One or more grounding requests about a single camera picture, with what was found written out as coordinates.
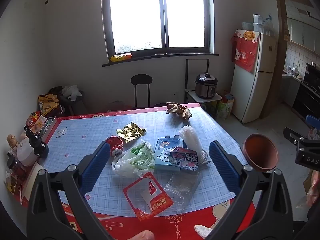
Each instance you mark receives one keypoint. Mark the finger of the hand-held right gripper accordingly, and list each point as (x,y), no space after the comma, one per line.
(313,121)

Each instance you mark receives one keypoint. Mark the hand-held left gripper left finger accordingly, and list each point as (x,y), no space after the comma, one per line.
(96,166)

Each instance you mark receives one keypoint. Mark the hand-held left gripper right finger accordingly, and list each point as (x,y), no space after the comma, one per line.
(223,166)

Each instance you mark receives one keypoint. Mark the brown round plastic bin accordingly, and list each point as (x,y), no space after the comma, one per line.
(261,152)

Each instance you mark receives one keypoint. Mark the black red snack packet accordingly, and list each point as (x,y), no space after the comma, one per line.
(183,158)

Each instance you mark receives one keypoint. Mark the white foam net sleeve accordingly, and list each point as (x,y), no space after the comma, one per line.
(191,138)

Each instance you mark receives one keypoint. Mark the person's left hand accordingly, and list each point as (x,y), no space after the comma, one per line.
(141,235)

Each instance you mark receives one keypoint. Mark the black kitchen oven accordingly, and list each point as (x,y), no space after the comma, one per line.
(306,100)

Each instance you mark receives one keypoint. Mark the crushed red drink can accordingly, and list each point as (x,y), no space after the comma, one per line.
(115,145)

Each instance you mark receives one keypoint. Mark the white green plastic bag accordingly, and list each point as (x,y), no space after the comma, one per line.
(135,158)

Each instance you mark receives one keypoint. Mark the clear plastic wrapper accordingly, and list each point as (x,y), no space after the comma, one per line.
(181,187)

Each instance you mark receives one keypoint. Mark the small white sachet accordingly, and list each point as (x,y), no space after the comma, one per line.
(61,132)

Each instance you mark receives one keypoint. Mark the crumpled gold foil wrapper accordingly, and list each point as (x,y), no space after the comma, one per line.
(131,132)

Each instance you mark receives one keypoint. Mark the light blue carton box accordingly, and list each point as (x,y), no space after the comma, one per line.
(162,155)

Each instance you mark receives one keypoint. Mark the black figurines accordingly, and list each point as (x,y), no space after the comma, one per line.
(37,143)

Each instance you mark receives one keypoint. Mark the white teal box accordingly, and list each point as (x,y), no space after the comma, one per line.
(47,126)

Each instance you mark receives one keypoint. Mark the white refrigerator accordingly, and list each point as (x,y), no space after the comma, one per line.
(255,90)

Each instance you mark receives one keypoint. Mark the small white foam piece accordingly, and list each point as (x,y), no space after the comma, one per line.
(203,231)

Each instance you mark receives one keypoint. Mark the red white torn packet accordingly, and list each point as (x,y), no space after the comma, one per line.
(156,202)

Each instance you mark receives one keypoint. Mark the white round appliance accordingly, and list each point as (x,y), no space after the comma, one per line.
(26,153)

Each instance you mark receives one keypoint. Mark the crumpled brown wrapper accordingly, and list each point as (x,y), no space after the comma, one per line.
(180,110)

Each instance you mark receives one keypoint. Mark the white side table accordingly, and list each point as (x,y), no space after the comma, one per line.
(192,96)

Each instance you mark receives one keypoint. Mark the red snack box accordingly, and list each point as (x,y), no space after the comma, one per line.
(33,121)

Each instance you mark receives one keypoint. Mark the white bin liner bag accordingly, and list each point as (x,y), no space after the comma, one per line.
(71,92)

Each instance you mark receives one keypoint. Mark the yellow snack bags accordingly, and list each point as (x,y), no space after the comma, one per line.
(48,103)

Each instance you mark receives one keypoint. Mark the black silver pressure cooker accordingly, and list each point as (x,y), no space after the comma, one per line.
(205,86)

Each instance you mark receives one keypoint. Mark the beige figurine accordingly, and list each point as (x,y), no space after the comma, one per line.
(12,141)

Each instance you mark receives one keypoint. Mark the black round-back chair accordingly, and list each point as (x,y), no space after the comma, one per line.
(141,80)

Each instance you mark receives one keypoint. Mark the red printed cloth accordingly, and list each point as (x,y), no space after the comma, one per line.
(243,52)

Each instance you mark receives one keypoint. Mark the clear crumpled plastic bag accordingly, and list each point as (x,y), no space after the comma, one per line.
(267,23)

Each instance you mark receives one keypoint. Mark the yellow packet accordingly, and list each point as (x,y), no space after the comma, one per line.
(120,57)

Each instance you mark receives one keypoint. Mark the stacked clear containers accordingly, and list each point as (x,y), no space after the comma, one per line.
(258,22)

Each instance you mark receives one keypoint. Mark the dark flat dish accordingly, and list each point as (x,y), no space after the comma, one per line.
(160,54)

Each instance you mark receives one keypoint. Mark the dark framed window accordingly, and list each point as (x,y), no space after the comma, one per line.
(160,15)

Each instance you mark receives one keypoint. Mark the white wall socket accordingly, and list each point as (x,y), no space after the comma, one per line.
(174,94)

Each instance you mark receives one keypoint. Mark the grey wall cabinets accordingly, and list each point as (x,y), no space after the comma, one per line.
(303,33)

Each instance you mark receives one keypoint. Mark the black metal frame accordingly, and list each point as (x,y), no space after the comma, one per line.
(187,75)

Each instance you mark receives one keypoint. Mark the wooden door frame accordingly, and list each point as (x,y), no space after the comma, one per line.
(279,17)

